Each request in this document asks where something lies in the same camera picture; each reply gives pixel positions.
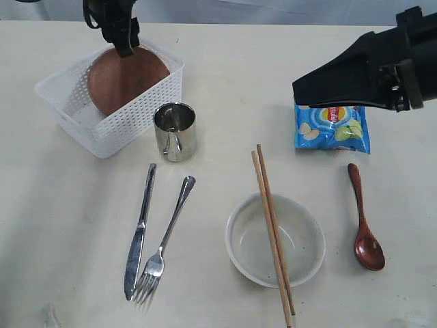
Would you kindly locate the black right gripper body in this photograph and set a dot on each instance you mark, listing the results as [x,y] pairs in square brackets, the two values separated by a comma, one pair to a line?
[403,62]

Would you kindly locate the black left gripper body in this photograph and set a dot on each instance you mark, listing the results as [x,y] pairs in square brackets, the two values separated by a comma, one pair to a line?
[112,16]

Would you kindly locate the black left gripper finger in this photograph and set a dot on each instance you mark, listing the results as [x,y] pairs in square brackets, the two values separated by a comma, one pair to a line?
[122,43]

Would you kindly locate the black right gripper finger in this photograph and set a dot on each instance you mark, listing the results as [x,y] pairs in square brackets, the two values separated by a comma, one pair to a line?
[349,79]

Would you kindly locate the brown round plate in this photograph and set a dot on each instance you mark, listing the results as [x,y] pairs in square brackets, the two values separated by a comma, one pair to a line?
[114,81]

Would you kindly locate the blue chips bag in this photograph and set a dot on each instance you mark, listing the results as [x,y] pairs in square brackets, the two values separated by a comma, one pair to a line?
[343,128]

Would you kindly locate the stainless steel cup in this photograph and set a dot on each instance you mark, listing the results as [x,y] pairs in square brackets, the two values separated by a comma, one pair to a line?
[175,129]

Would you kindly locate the light wooden chopstick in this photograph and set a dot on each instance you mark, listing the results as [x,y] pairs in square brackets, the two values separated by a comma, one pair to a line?
[272,239]

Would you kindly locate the dark red wooden spoon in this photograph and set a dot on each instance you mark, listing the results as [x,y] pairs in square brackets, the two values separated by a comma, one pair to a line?
[366,248]

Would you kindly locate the white ceramic bowl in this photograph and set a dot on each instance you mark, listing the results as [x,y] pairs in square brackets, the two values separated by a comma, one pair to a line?
[247,241]

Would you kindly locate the silver table knife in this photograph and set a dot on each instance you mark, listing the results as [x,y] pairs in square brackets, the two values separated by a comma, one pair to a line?
[136,246]

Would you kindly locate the white perforated plastic basket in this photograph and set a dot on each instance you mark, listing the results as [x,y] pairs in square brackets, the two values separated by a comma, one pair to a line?
[67,94]

